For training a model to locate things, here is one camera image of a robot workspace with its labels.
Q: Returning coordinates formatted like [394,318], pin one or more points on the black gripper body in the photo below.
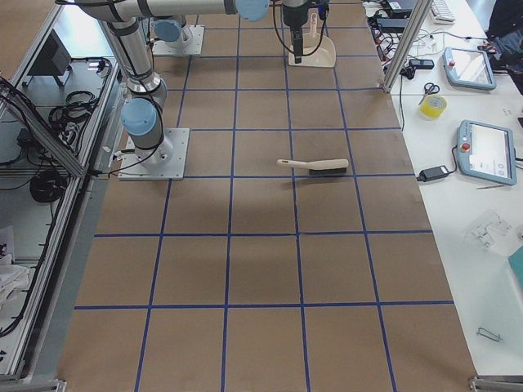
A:
[292,19]

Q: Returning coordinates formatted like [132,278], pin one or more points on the beige plastic dustpan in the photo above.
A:
[319,50]

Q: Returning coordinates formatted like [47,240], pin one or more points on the beige hand brush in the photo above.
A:
[318,168]

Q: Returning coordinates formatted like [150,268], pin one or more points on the yellow tape roll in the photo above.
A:
[433,106]

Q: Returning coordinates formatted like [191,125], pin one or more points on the far teach pendant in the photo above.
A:
[468,68]

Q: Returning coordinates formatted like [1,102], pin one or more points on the teach pendant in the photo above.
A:
[487,152]
[468,68]

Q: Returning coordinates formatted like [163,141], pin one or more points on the black power adapter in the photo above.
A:
[433,173]

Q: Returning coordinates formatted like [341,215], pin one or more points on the near teach pendant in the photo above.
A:
[487,152]

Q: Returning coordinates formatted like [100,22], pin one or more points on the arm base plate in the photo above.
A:
[167,162]
[180,41]

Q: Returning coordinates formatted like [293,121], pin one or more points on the aluminium frame post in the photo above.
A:
[411,31]

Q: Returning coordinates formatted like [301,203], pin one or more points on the black handled scissors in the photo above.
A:
[429,88]

